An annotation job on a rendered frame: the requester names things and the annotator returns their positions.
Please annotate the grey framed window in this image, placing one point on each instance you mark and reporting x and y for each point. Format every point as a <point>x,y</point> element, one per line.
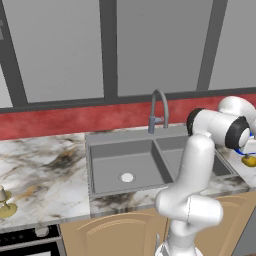
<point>110,50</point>

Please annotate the black and silver oven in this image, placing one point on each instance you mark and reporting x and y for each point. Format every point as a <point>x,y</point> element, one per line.
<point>26,241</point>

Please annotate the silver oven knob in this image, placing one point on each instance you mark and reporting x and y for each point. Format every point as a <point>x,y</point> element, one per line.
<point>42,231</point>

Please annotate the yellow produce item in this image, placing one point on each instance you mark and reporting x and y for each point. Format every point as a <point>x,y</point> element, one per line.
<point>249,161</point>

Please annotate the gold candle holder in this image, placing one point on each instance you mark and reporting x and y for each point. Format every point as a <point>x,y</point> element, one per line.
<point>6,208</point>

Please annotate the tan cupboard door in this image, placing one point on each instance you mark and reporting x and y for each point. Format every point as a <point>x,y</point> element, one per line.
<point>116,236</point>
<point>235,213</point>

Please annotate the blue rimmed white tray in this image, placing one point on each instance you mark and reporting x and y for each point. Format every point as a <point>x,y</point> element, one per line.
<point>238,152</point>

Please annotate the grey double sink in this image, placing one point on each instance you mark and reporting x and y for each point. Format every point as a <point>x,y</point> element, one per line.
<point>133,156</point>

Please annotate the grey sink faucet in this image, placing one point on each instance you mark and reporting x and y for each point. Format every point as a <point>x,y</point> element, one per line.
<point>165,106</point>

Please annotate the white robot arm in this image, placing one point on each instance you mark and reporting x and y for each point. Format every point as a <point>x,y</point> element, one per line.
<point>186,200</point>

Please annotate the grey dishwasher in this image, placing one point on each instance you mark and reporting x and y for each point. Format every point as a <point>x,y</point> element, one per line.
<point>248,241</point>

